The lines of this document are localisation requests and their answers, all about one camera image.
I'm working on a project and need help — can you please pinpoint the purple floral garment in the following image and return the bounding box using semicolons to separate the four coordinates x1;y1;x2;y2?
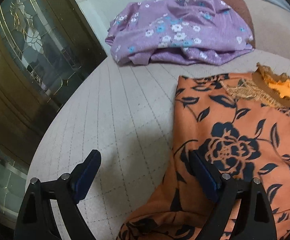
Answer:
105;0;253;66

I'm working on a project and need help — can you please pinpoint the pink quilted sofa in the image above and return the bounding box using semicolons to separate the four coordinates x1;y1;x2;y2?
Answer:
29;0;290;239

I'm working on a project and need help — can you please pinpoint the wooden glass door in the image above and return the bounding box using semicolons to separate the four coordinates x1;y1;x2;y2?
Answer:
0;0;105;229

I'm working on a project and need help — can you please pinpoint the orange black floral garment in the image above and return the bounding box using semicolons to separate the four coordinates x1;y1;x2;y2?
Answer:
117;64;290;239

